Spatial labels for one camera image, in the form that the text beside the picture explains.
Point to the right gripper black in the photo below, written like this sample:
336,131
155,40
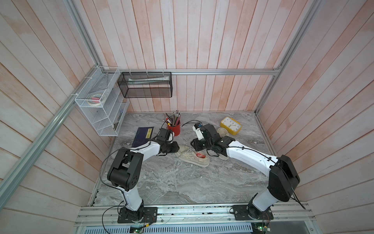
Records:
196,146

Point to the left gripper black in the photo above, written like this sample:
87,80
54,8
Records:
175,149

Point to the beige sneaker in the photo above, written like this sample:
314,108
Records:
188,155
223,144

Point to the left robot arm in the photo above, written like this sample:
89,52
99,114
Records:
124,173

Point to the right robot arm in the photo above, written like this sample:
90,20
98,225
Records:
283,178

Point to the red insole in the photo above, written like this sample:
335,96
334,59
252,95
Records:
199,155

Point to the red pen cup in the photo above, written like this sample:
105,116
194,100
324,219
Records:
174,128

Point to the dark blue book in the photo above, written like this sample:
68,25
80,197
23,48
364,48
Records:
142,136

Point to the yellow alarm clock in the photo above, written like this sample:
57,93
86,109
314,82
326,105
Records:
232,126

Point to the pens and pencils bunch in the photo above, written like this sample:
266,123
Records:
173,119

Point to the tape roll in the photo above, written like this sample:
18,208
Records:
96,99

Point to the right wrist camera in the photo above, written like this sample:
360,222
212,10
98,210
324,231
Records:
197,130

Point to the black mesh wall basket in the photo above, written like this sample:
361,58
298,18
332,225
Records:
146,84

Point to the white wire wall shelf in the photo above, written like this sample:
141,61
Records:
106,119

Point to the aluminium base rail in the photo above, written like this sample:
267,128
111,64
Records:
196,214

